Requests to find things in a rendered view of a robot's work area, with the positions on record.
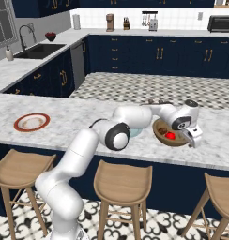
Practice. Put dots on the brown knife block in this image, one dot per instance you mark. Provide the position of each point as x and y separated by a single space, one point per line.
126 24

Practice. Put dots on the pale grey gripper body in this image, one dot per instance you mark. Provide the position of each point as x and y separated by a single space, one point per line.
196 138

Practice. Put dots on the black toaster oven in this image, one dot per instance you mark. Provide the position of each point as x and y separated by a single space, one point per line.
221 23

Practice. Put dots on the grey wall socket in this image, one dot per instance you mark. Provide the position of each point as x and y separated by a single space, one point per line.
200 16

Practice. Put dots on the navy sink cupboard run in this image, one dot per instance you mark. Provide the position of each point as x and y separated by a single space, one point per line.
50 78

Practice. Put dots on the wooden wall shelf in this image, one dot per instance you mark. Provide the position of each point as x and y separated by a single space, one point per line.
224 4

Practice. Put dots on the wooden bar stool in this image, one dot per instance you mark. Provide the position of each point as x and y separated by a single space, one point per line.
221 193
122 184
21 168

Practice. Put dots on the white paper towel roll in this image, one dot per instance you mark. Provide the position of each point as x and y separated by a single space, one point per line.
76 22

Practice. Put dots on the red rimmed white plate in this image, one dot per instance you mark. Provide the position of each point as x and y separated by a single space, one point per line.
32 122

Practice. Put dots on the grey dishwasher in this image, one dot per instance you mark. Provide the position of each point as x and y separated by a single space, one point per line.
77 64

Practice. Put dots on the black sink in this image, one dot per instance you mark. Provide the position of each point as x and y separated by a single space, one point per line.
39 51

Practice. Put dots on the red tomato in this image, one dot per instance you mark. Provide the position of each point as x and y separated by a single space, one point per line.
170 136

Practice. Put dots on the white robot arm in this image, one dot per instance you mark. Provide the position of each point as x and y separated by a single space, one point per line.
79 156

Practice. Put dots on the navy island base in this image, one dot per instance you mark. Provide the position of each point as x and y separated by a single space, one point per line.
175 184

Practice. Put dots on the rail with hanging tools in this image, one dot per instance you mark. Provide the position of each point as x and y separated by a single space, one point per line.
149 16

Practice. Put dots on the dark metal tap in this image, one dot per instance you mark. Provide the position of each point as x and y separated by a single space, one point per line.
23 34

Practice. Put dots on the navy wall cupboards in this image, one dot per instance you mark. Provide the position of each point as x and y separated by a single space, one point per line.
97 3

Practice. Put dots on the brown coffee machine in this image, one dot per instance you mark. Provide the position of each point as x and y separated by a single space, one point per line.
110 22

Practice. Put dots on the dark bowl with red fruit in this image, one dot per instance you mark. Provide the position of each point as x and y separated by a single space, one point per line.
50 36

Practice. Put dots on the light blue plate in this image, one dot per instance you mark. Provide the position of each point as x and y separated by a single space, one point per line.
134 133

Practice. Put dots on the white soap dispenser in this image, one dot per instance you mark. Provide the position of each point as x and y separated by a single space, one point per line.
9 54

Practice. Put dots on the brown wooden bowl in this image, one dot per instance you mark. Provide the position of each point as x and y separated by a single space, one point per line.
175 142

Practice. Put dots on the navy long cupboard run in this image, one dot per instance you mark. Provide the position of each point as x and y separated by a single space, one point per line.
157 56

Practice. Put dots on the grey framed window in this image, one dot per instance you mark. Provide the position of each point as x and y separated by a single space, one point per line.
3 22

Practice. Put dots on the brown chicken drumstick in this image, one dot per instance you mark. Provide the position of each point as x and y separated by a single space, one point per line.
162 129

